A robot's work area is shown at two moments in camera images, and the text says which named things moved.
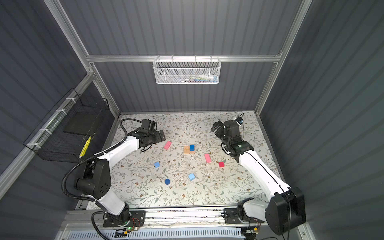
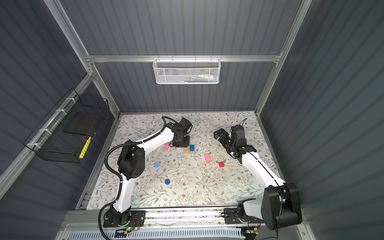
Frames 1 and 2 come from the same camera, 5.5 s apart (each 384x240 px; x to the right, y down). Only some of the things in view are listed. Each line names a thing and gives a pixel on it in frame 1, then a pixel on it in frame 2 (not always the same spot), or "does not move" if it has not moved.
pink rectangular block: x=207 y=158 does not move
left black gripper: x=158 y=138 -> x=186 y=144
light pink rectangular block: x=167 y=145 does not move
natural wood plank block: x=187 y=149 does not move
